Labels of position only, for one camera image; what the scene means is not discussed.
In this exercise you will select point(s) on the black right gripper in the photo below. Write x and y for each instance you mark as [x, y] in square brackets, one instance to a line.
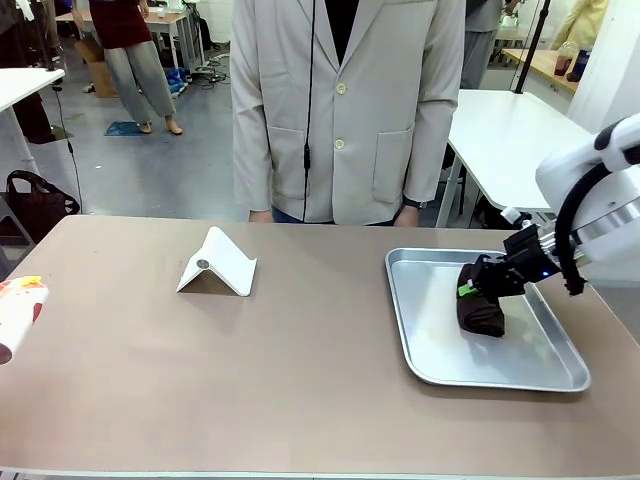
[530, 255]

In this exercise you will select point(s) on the dark brown cloth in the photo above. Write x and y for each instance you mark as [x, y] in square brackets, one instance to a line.
[482, 317]

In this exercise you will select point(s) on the pink white lint roller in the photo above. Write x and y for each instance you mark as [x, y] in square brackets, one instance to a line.
[20, 315]

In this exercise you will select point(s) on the person's left forearm beige sleeve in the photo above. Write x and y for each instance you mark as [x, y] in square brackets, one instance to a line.
[430, 150]

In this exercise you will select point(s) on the person's right forearm beige sleeve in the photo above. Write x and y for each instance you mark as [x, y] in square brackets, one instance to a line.
[252, 155]

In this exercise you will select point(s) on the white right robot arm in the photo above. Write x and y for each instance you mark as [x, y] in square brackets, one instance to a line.
[615, 225]

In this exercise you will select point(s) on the person's left hand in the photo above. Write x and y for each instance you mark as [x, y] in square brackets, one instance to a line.
[409, 216]

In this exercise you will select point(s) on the person's right hand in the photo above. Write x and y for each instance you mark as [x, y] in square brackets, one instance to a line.
[261, 216]

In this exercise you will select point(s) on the silver metal tray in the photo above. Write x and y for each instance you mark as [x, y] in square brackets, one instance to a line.
[450, 360]

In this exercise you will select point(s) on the black wristwatch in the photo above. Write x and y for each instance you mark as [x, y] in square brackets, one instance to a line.
[413, 202]

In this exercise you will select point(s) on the large white table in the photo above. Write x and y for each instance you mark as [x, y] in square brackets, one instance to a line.
[510, 140]

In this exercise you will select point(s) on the light wooden table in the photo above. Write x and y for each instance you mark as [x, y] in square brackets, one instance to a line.
[545, 67]

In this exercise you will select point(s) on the red drink bottle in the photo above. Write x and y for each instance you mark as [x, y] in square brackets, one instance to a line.
[564, 62]

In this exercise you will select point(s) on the dark cola bottle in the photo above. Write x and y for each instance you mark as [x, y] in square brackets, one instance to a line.
[579, 65]

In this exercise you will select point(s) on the person in beige jacket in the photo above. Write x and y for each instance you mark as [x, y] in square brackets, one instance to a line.
[345, 110]

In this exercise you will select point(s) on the person in grey clothes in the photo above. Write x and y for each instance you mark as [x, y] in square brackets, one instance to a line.
[477, 50]

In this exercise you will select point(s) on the black stand pole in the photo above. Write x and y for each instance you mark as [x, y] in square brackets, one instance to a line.
[530, 50]

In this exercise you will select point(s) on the person in yellow jacket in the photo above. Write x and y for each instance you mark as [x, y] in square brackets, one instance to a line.
[580, 25]

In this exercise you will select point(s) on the white folded stand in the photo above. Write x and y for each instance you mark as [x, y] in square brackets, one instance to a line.
[225, 270]

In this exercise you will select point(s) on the white power strip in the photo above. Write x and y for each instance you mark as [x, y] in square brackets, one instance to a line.
[207, 70]

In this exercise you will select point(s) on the blue plastic bag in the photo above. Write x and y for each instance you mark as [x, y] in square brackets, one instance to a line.
[176, 81]

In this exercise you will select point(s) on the blue floor mat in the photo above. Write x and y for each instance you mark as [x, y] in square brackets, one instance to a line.
[122, 129]

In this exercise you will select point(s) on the wooden desk white legs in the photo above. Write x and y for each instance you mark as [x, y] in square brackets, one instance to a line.
[170, 20]

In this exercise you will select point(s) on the person in maroon top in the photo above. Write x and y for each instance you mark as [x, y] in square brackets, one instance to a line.
[135, 65]

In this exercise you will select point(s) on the brown cardboard box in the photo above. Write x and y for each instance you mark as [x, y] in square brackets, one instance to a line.
[102, 80]

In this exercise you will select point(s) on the black handbag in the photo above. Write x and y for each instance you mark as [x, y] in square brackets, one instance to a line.
[40, 205]

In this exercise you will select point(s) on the small white table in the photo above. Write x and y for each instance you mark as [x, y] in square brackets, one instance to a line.
[25, 85]

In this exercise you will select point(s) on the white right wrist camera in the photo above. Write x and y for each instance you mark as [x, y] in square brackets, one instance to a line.
[511, 215]

